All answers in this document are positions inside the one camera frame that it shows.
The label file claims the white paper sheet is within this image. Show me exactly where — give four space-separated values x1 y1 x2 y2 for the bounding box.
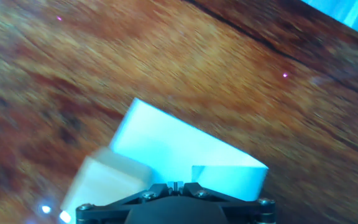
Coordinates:
108 97 270 203

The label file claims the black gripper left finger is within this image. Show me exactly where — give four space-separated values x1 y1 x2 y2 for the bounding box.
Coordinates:
75 181 177 224

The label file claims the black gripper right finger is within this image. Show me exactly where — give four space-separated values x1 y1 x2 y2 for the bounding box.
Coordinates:
176 180 277 224

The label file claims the glossy red-brown wooden board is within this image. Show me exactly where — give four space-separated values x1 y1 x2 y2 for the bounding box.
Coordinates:
0 0 358 224

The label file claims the small wooden block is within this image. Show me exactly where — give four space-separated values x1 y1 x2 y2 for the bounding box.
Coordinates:
60 146 155 219

